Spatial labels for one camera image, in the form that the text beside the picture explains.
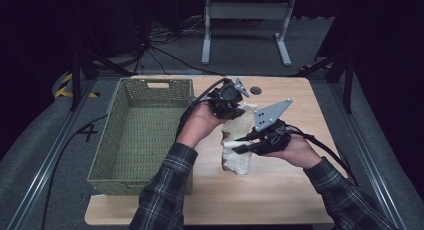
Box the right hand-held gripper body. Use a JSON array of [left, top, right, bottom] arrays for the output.
[[253, 98, 294, 157]]

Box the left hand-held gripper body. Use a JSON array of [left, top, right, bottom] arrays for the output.
[[207, 77, 251, 119]]

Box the white cloth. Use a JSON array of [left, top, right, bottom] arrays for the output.
[[220, 102, 259, 176]]

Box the green woven basket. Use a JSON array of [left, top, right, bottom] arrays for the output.
[[87, 77, 196, 197]]

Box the person's right hand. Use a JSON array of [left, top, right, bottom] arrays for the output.
[[264, 136, 324, 170]]

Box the person's left hand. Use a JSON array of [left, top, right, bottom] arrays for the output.
[[175, 102, 228, 149]]

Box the black metal tripod stand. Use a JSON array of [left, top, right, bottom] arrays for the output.
[[289, 49, 355, 115], [68, 48, 134, 112]]

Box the black floor tape mark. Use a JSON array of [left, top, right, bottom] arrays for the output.
[[76, 123, 99, 143]]

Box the yellow black hazard tape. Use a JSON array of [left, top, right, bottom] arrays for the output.
[[54, 73, 100, 99]]

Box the right hand-held gripper black cable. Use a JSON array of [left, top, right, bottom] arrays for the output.
[[283, 123, 360, 187]]

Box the grey metal desk frame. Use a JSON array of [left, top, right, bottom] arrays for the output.
[[201, 0, 297, 67]]

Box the tangle of floor cables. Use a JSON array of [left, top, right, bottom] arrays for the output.
[[133, 16, 226, 77]]

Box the aluminium floor rail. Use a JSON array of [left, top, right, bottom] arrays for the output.
[[328, 79, 409, 230], [6, 79, 96, 230]]

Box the black floor cable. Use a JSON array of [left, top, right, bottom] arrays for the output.
[[41, 113, 109, 230]]

